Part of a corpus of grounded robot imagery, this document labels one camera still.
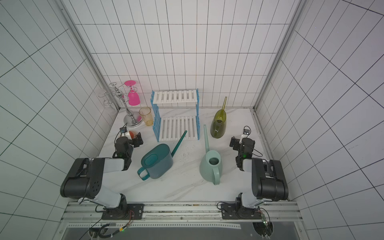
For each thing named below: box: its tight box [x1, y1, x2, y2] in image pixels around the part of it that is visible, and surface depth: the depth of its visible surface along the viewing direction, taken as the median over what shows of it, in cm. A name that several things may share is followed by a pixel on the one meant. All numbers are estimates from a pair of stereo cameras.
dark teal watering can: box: [137, 130, 187, 181], surface depth 77 cm
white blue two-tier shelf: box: [150, 88, 201, 142], surface depth 103 cm
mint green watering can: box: [199, 124, 223, 186], surface depth 76 cm
